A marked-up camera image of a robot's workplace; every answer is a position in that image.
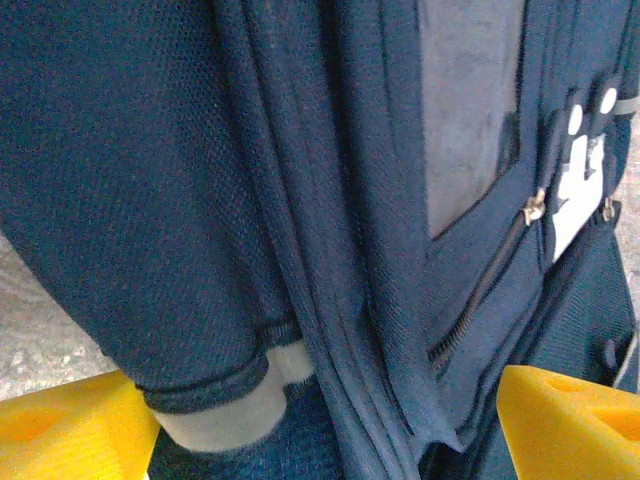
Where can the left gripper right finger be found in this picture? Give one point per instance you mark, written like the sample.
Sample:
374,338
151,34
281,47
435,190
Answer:
575,435

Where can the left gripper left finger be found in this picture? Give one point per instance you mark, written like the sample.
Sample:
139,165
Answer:
65,430

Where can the navy blue backpack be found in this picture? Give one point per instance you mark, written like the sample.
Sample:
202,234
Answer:
200,175

